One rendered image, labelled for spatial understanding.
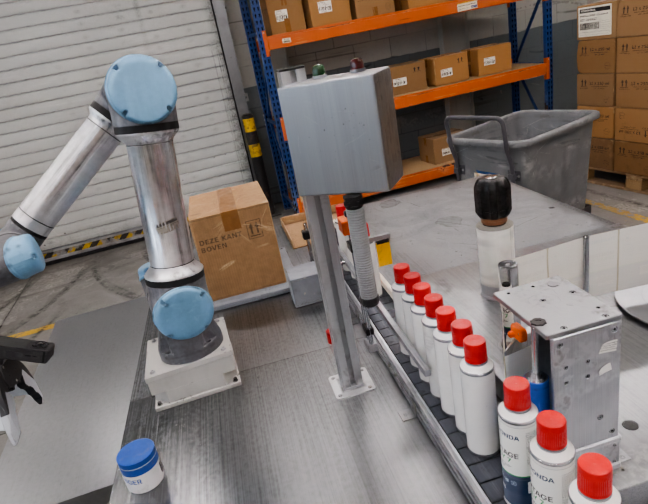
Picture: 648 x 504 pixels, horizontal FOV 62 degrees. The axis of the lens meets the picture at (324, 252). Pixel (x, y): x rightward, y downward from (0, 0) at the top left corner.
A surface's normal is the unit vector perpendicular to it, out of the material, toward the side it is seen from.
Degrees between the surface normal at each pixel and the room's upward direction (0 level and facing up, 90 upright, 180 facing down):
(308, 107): 90
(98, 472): 0
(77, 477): 0
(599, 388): 90
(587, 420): 90
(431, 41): 90
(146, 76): 80
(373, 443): 0
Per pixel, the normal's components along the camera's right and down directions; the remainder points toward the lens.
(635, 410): -0.18, -0.91
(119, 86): 0.38, 0.11
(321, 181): -0.37, 0.41
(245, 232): 0.22, 0.33
